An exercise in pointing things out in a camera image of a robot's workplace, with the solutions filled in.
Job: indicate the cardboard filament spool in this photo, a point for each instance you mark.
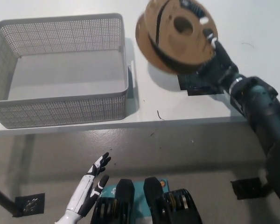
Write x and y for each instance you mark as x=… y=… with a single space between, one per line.
x=177 y=49

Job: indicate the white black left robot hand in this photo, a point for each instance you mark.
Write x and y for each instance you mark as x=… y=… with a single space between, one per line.
x=88 y=184

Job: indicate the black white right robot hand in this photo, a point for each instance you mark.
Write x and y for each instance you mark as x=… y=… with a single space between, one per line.
x=220 y=70

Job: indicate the grey perforated storage basket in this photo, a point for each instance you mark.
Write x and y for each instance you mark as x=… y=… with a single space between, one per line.
x=60 y=108

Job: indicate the black teal robot body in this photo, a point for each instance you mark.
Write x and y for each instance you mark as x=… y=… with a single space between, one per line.
x=154 y=200

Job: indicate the black table leg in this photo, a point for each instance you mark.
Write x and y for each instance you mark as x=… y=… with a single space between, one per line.
x=3 y=198

